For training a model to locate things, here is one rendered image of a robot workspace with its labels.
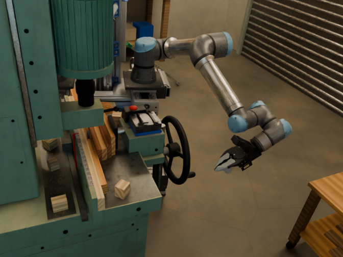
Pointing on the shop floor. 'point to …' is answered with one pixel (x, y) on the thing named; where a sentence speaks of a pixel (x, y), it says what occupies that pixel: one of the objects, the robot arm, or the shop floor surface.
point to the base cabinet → (94, 242)
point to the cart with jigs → (320, 184)
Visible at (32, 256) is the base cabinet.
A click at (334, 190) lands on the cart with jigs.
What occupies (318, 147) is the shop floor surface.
